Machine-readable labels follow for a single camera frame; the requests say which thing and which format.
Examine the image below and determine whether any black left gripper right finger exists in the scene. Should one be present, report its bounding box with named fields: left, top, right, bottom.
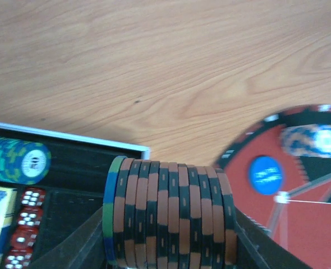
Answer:
left=236, top=209, right=310, bottom=269

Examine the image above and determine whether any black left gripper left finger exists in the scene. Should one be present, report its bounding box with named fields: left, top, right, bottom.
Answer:
left=29, top=208, right=107, bottom=269

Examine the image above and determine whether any blue small blind button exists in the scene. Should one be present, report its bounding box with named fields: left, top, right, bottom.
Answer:
left=248, top=155, right=285, bottom=196

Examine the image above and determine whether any brown black hundred chip stack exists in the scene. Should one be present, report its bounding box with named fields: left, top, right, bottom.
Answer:
left=102, top=156, right=237, bottom=268

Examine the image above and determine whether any blue orange ten chip stack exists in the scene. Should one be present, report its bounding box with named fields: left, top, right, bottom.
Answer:
left=280, top=124, right=331, bottom=158

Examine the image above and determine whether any round red black poker mat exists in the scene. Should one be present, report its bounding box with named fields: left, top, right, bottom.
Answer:
left=214, top=104, right=331, bottom=268

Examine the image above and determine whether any red dice row in case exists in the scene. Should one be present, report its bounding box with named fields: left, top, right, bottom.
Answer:
left=3, top=187, right=46, bottom=268

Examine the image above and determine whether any aluminium poker chip case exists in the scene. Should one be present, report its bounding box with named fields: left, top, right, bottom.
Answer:
left=0, top=123, right=151, bottom=268

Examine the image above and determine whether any poker chip row in case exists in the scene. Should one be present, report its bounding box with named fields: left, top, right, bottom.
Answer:
left=0, top=137, right=52, bottom=185

